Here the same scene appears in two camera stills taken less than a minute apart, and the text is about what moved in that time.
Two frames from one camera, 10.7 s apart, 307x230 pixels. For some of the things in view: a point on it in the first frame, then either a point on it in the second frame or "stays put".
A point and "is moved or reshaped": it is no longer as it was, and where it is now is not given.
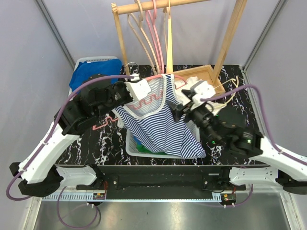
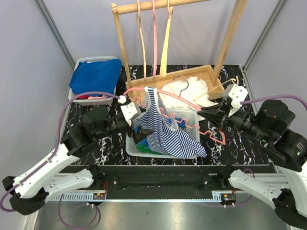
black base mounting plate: [162, 182] stays put
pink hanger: [154, 6] is moved or reshaped
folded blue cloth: [85, 70] stays put
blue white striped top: [151, 118] is moved or reshaped
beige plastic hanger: [139, 21] is moved or reshaped
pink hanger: [145, 99] -> [219, 136]
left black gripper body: [121, 95] -> [117, 124]
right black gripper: [178, 109] -> [215, 118]
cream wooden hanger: [165, 11] -> [163, 68]
